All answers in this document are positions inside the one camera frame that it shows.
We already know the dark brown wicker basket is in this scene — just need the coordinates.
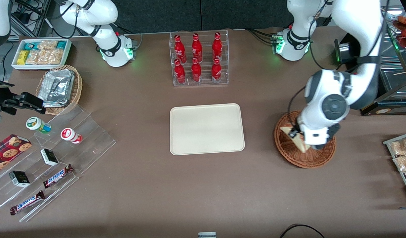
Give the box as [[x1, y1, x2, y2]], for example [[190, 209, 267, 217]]
[[274, 110, 337, 169]]

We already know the triangular sandwich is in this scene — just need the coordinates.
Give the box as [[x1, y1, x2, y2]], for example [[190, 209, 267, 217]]
[[280, 124, 311, 153]]

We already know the grey wire tray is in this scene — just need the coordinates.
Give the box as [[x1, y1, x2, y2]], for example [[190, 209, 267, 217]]
[[383, 131, 406, 202]]

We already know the light tan wicker basket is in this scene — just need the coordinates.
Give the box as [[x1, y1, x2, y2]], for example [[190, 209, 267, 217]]
[[35, 65, 83, 116]]

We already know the green lid yogurt cup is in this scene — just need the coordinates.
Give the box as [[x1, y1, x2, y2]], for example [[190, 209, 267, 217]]
[[25, 117, 52, 135]]

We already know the black cable bundle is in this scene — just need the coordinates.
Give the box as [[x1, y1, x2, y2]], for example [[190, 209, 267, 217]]
[[245, 28, 277, 46]]

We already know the beige plastic tray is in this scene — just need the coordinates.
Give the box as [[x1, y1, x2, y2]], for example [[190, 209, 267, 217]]
[[170, 103, 246, 156]]

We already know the clear pastry packet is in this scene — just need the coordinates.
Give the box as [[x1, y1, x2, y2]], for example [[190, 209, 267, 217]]
[[393, 154, 406, 173], [389, 138, 406, 156]]

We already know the clear acrylic stepped display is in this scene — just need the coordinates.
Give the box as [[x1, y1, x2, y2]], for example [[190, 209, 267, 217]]
[[0, 104, 117, 223]]

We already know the clear acrylic bottle rack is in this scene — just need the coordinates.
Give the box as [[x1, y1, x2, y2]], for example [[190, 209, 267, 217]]
[[169, 29, 229, 87]]

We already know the clear cracker packet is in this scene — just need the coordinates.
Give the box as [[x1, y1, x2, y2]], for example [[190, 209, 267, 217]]
[[38, 40, 58, 51], [25, 50, 45, 65], [41, 49, 64, 65]]

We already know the white plastic snack bin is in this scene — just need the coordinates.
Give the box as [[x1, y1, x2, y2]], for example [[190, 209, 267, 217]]
[[11, 38, 72, 71]]

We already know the small black box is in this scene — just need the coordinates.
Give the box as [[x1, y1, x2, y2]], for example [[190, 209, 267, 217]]
[[40, 148, 59, 166], [8, 170, 31, 188]]

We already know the red lid yogurt cup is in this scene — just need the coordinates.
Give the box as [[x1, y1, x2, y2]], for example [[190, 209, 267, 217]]
[[60, 128, 83, 144]]

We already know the black loop cable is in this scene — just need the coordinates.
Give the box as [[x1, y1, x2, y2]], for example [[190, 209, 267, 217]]
[[279, 224, 326, 238]]

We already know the Snickers chocolate bar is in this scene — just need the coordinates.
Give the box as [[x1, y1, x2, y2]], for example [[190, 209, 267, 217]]
[[9, 190, 46, 216], [43, 164, 74, 189]]

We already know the red cola bottle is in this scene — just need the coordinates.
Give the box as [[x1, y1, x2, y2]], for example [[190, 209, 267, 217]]
[[174, 34, 187, 64], [174, 59, 186, 84], [211, 57, 223, 84], [212, 32, 223, 62], [191, 33, 203, 63], [191, 58, 202, 83]]

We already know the aluminium frame stand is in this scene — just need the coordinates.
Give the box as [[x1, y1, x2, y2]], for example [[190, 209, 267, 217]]
[[10, 0, 53, 40]]

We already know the black glass display cabinet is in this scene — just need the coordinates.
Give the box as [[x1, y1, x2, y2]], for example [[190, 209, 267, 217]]
[[334, 0, 406, 116]]

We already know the silver foil wrapped package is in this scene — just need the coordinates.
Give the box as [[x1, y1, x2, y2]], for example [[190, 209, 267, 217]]
[[37, 69, 75, 108]]

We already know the red plaid cookie box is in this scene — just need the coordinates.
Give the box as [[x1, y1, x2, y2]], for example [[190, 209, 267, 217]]
[[0, 134, 32, 176]]

